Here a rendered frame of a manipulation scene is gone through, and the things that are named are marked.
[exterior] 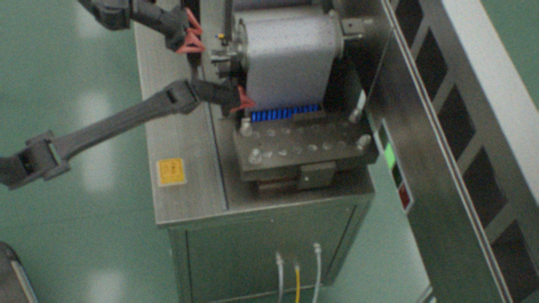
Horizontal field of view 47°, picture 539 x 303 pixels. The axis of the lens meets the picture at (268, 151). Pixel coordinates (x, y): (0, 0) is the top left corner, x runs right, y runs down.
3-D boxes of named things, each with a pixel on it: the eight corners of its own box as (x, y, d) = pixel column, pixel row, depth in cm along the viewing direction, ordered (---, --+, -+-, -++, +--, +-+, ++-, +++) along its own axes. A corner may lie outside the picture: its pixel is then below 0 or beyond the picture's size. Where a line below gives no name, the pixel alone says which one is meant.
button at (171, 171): (158, 164, 184) (157, 160, 182) (181, 161, 185) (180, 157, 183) (160, 184, 181) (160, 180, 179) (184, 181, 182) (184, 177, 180)
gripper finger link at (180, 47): (197, 64, 157) (168, 50, 151) (194, 43, 161) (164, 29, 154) (214, 49, 153) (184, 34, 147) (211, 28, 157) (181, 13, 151)
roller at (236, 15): (230, 31, 186) (232, 2, 176) (312, 24, 190) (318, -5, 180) (237, 62, 180) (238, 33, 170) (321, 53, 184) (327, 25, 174)
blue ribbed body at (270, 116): (249, 116, 183) (249, 109, 180) (318, 108, 186) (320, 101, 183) (251, 126, 181) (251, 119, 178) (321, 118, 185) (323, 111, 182)
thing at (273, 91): (244, 115, 183) (247, 74, 167) (320, 106, 187) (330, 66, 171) (245, 115, 182) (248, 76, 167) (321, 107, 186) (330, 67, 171)
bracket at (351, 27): (338, 23, 169) (340, 18, 168) (358, 22, 170) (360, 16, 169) (343, 37, 167) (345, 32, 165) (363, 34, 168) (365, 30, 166)
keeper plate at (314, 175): (296, 184, 183) (300, 165, 174) (328, 179, 185) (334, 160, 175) (297, 191, 182) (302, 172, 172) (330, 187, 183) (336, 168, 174)
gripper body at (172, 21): (172, 51, 152) (147, 40, 147) (168, 22, 157) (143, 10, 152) (188, 36, 148) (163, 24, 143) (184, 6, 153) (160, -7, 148)
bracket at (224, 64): (213, 107, 197) (213, 42, 171) (233, 106, 198) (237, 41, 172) (216, 120, 194) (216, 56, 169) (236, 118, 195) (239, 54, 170)
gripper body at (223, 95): (228, 119, 173) (205, 113, 169) (222, 90, 179) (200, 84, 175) (240, 105, 169) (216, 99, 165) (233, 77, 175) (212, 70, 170)
